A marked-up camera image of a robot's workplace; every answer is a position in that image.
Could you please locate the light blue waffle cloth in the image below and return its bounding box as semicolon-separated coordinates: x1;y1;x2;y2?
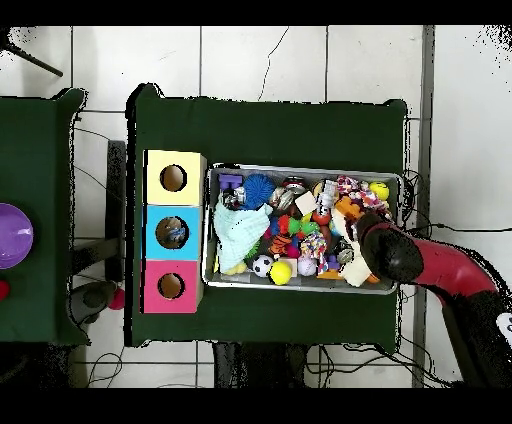
212;200;274;274

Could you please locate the bottle with blue label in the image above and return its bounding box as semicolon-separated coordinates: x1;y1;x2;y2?
163;223;188;243

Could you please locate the cream waffle cloth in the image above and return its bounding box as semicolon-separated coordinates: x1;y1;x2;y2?
330;207;375;288

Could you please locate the wooden box with three holes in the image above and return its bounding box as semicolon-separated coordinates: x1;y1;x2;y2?
142;149;209;314

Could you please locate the blue spiky rubber ball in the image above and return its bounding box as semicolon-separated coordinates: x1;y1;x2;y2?
240;174;277;210

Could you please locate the plain wooden cube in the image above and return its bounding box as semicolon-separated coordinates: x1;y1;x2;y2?
294;190;319;216

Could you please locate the black and white soccer ball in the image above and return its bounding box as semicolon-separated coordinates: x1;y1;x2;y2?
251;254;274;278

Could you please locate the yellow tennis ball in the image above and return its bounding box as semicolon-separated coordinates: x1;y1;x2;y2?
268;261;293;286

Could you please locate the polka dot fabric bow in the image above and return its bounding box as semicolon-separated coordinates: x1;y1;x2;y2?
299;230;328;261

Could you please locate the silver toy robot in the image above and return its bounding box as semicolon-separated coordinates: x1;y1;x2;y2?
315;179;339;215

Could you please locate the white toy baseball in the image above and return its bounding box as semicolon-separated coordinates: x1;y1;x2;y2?
296;255;318;277

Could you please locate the dark green table cloth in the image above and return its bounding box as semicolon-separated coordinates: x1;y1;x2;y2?
0;88;91;347
125;82;409;348

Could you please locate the yellow smiley ball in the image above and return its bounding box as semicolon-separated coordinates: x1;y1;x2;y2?
368;180;390;201

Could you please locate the black upright panel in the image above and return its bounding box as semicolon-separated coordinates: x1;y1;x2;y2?
104;139;128;281

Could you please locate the grey object with red knob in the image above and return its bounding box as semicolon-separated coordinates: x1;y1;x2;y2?
69;279;126;325

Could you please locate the purple ball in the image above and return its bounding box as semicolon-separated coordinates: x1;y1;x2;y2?
0;202;34;270

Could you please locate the black tripod leg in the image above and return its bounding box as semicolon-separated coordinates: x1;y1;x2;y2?
0;27;64;78

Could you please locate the grey wire mesh bin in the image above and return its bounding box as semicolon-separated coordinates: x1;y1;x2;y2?
201;162;403;296

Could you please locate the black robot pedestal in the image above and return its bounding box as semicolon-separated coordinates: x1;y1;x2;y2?
213;341;321;388

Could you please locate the black power cable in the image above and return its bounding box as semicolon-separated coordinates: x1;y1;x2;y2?
403;221;512;241

